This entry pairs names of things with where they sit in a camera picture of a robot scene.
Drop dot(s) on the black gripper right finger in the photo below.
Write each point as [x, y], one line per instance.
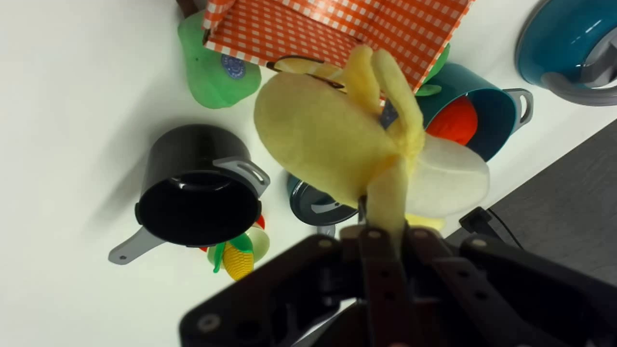
[472, 292]

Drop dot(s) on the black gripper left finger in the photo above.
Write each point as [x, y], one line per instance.
[385, 290]

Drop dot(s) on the yellow banana plush toy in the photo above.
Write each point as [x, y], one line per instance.
[366, 146]

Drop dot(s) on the toy fruit bowl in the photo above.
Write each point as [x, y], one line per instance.
[240, 255]

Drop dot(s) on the red tomato plush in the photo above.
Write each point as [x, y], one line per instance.
[458, 122]

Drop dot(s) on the teal toy pot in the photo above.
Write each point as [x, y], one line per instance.
[501, 111]

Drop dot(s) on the black toy saucepan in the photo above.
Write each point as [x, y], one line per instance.
[202, 188]

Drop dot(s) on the orange checkered box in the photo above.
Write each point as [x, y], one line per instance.
[264, 32]

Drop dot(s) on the green pear plush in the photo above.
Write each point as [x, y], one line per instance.
[215, 80]

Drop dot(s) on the grey pan lid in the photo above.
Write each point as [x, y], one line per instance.
[316, 207]

